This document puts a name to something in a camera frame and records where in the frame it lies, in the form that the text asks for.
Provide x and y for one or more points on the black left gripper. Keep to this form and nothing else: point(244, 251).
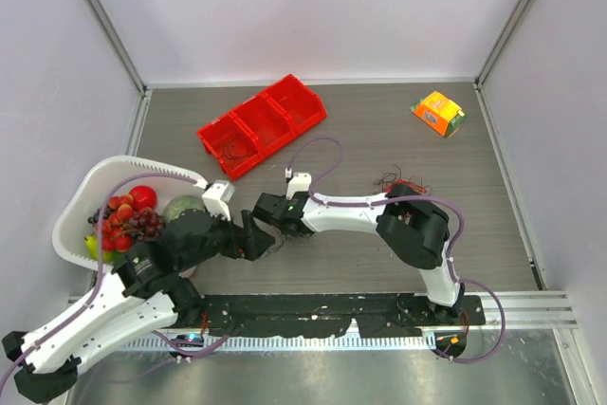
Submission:
point(255, 240)

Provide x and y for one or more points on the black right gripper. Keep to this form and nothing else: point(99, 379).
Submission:
point(288, 198)

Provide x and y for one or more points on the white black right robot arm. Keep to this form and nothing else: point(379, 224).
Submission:
point(413, 227)

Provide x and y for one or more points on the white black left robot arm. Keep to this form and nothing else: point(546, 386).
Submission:
point(144, 291)

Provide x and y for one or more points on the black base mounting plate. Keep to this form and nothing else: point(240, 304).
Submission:
point(321, 316)

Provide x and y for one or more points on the red three-compartment bin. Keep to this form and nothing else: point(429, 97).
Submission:
point(261, 126)

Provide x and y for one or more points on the green melon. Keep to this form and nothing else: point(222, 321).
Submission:
point(180, 204)

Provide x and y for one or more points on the dark grape bunch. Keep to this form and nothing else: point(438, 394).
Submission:
point(144, 221)

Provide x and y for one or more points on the red apple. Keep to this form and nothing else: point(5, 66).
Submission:
point(143, 197)

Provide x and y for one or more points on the yellow green pear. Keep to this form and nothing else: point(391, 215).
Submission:
point(92, 246)

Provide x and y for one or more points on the orange green carton box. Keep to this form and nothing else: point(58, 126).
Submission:
point(441, 113)

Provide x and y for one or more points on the white plastic basket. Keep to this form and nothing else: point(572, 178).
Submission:
point(119, 174)

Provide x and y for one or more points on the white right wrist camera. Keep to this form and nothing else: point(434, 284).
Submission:
point(296, 182)

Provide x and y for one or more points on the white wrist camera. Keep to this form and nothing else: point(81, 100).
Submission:
point(216, 197)
point(296, 182)

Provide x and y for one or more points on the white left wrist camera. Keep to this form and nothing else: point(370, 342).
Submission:
point(216, 197)

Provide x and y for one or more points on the white slotted cable duct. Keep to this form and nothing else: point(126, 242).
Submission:
point(349, 342)

